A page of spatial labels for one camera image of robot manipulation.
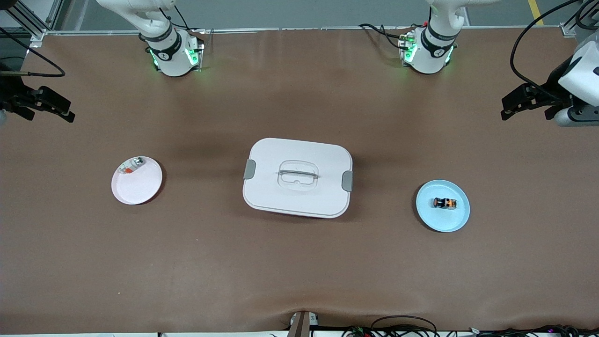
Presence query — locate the small clear electrical component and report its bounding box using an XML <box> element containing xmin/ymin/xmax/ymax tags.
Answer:
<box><xmin>117</xmin><ymin>157</ymin><xmax>146</xmax><ymax>176</ymax></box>

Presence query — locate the pink round plate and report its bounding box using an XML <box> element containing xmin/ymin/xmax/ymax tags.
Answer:
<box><xmin>111</xmin><ymin>156</ymin><xmax>163</xmax><ymax>205</ymax></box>

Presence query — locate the light blue round plate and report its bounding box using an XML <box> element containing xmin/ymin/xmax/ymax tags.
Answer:
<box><xmin>416</xmin><ymin>179</ymin><xmax>471</xmax><ymax>233</ymax></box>

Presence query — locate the white lidded storage box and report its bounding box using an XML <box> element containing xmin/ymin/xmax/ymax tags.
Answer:
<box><xmin>242</xmin><ymin>137</ymin><xmax>354</xmax><ymax>219</ymax></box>

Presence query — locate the brown table mat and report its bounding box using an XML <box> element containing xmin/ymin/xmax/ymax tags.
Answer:
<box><xmin>0</xmin><ymin>28</ymin><xmax>599</xmax><ymax>334</ymax></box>

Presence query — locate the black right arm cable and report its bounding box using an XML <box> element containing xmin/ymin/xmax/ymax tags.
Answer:
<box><xmin>0</xmin><ymin>27</ymin><xmax>66</xmax><ymax>78</ymax></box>

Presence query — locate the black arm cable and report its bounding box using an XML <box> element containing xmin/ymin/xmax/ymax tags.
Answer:
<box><xmin>510</xmin><ymin>0</ymin><xmax>599</xmax><ymax>103</ymax></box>
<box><xmin>0</xmin><ymin>27</ymin><xmax>66</xmax><ymax>78</ymax></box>

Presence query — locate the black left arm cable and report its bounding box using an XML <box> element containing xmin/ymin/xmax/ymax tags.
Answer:
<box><xmin>510</xmin><ymin>0</ymin><xmax>599</xmax><ymax>103</ymax></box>

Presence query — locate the black base cable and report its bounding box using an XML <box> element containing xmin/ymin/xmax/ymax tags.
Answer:
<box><xmin>358</xmin><ymin>22</ymin><xmax>412</xmax><ymax>51</ymax></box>
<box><xmin>158</xmin><ymin>5</ymin><xmax>206</xmax><ymax>34</ymax></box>

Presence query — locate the black cable bundle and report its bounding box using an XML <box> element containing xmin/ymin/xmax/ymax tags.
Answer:
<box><xmin>468</xmin><ymin>324</ymin><xmax>599</xmax><ymax>337</ymax></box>

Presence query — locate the silver table edge rail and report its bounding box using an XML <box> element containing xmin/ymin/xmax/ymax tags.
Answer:
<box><xmin>30</xmin><ymin>26</ymin><xmax>574</xmax><ymax>36</ymax></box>

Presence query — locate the black cable loop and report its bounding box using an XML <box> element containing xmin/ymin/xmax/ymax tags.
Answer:
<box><xmin>342</xmin><ymin>315</ymin><xmax>440</xmax><ymax>337</ymax></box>

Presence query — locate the brown bracket post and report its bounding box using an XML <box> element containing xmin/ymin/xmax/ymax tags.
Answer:
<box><xmin>286</xmin><ymin>310</ymin><xmax>320</xmax><ymax>337</ymax></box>

